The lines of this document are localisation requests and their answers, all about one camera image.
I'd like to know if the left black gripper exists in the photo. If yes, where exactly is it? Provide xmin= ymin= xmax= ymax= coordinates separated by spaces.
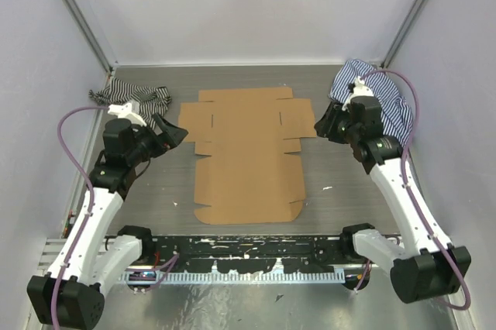
xmin=128 ymin=112 xmax=188 ymax=166

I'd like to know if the brown cardboard box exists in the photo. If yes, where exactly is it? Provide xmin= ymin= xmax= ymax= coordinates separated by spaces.
xmin=178 ymin=87 xmax=316 ymax=225

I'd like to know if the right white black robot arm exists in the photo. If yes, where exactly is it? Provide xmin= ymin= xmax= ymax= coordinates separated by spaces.
xmin=315 ymin=96 xmax=471 ymax=304

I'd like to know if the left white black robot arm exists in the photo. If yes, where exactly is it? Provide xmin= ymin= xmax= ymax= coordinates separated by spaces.
xmin=27 ymin=114 xmax=188 ymax=329

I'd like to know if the black white striped cloth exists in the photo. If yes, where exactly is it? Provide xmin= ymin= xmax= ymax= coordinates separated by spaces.
xmin=88 ymin=77 xmax=172 ymax=129

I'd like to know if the blue white striped cloth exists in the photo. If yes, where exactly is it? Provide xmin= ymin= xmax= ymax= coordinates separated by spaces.
xmin=329 ymin=59 xmax=414 ymax=146

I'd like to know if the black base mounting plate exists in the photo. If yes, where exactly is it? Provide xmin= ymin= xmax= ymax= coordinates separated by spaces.
xmin=133 ymin=235 xmax=366 ymax=274

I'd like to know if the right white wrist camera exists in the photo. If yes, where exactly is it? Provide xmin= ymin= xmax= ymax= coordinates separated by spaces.
xmin=342 ymin=76 xmax=374 ymax=111

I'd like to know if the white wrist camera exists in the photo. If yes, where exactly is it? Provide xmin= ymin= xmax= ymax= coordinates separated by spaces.
xmin=107 ymin=100 xmax=147 ymax=126
xmin=342 ymin=76 xmax=374 ymax=111

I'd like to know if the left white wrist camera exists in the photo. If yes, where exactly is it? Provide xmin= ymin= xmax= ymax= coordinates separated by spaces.
xmin=107 ymin=100 xmax=147 ymax=126

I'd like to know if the slotted grey cable duct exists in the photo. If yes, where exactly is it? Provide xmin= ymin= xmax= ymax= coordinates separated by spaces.
xmin=118 ymin=270 xmax=346 ymax=285

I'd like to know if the aluminium front rail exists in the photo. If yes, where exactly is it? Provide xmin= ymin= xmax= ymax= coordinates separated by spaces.
xmin=37 ymin=237 xmax=129 ymax=269

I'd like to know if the right aluminium frame post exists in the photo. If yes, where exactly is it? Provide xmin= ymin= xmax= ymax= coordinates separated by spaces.
xmin=380 ymin=0 xmax=428 ymax=67

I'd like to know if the aluminium frame post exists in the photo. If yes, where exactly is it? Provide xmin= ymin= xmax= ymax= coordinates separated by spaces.
xmin=380 ymin=0 xmax=428 ymax=67
xmin=62 ymin=0 xmax=115 ymax=74

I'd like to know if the left aluminium frame post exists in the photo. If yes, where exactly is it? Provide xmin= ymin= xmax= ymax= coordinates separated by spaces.
xmin=62 ymin=0 xmax=115 ymax=74

